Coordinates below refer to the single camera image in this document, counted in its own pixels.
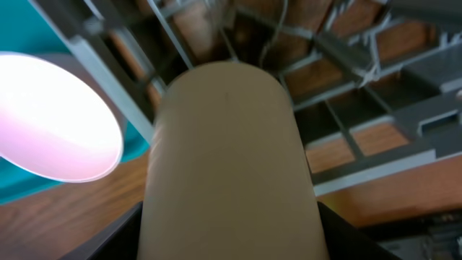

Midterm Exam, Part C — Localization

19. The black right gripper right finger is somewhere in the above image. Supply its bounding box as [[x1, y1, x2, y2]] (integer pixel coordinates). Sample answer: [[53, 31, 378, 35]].
[[318, 202, 400, 260]]

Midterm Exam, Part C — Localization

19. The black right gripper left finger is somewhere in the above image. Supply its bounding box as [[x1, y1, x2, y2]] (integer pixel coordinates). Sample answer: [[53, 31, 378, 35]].
[[59, 201, 143, 260]]

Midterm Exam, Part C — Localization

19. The white paper cup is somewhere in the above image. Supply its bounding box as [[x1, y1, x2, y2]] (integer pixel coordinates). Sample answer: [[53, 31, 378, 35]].
[[138, 62, 329, 260]]

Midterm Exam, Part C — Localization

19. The pink small bowl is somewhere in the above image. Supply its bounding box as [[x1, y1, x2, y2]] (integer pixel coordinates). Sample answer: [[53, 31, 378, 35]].
[[1, 51, 124, 183]]

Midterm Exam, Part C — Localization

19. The grey dishwasher rack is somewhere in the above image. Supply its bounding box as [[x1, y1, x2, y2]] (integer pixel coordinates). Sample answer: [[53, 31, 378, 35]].
[[32, 0, 461, 195]]

